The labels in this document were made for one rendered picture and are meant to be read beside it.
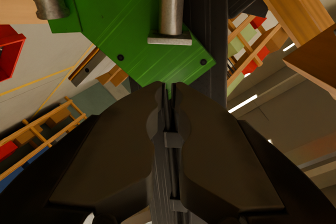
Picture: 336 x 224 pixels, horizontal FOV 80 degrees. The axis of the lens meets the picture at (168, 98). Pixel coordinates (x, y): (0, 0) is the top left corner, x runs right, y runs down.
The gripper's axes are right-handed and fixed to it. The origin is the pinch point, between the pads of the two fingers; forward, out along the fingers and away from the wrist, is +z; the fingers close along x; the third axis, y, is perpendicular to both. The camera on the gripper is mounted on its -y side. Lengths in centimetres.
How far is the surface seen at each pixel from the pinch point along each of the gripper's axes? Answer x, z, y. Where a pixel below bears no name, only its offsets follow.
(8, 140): -348, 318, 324
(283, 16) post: 50, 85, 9
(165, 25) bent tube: -0.5, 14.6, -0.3
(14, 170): -318, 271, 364
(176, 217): 2.9, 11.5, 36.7
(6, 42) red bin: -42, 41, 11
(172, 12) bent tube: 0.2, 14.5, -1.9
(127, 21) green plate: -5.7, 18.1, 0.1
